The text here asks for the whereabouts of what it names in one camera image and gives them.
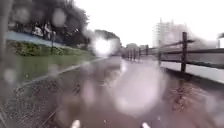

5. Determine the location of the wet reddish brown path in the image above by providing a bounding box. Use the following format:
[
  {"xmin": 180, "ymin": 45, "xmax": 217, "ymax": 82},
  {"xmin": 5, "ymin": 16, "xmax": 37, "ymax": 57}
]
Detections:
[{"xmin": 43, "ymin": 56, "xmax": 224, "ymax": 128}]

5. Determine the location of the tall pale building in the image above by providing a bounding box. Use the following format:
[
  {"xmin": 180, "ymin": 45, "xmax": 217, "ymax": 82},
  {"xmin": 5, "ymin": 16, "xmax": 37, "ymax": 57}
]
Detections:
[{"xmin": 152, "ymin": 18, "xmax": 193, "ymax": 49}]

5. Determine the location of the row of trees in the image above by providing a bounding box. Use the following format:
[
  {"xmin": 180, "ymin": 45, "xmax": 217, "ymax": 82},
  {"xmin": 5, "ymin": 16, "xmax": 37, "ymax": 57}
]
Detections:
[{"xmin": 8, "ymin": 0, "xmax": 91, "ymax": 48}]

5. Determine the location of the robot's own part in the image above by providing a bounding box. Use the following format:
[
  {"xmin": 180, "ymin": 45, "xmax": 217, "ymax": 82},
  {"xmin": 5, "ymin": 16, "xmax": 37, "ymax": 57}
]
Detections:
[
  {"xmin": 141, "ymin": 122, "xmax": 151, "ymax": 128},
  {"xmin": 71, "ymin": 119, "xmax": 82, "ymax": 128}
]

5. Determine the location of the green grass strip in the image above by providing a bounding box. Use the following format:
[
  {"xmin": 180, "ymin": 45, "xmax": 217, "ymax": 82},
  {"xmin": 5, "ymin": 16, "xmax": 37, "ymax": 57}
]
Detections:
[{"xmin": 9, "ymin": 49, "xmax": 101, "ymax": 84}]

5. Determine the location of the low green hedge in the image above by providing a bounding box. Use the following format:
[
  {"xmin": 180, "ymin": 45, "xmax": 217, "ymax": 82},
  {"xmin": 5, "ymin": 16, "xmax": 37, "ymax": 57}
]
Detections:
[{"xmin": 8, "ymin": 39, "xmax": 91, "ymax": 58}]

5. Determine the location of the pale ground behind fence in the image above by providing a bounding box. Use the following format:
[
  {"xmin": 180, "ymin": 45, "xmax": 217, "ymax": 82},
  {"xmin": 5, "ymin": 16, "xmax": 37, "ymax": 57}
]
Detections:
[{"xmin": 159, "ymin": 53, "xmax": 224, "ymax": 84}]

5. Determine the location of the grey gravel strip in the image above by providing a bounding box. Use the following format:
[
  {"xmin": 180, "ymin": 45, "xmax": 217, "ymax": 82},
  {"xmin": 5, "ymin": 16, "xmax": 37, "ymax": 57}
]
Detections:
[{"xmin": 0, "ymin": 57, "xmax": 109, "ymax": 128}]

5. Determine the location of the blue-grey road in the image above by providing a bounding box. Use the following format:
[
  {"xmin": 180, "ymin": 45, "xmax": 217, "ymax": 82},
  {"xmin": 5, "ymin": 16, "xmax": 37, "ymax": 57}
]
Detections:
[{"xmin": 5, "ymin": 30, "xmax": 66, "ymax": 48}]

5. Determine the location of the pole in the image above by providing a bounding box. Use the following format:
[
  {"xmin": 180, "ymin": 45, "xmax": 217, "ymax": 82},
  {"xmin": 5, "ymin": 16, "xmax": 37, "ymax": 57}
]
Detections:
[{"xmin": 0, "ymin": 0, "xmax": 14, "ymax": 68}]

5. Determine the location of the dark wooden rail fence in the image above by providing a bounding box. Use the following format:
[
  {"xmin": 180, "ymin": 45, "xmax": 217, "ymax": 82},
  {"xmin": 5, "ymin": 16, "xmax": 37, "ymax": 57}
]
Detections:
[{"xmin": 121, "ymin": 31, "xmax": 224, "ymax": 74}]

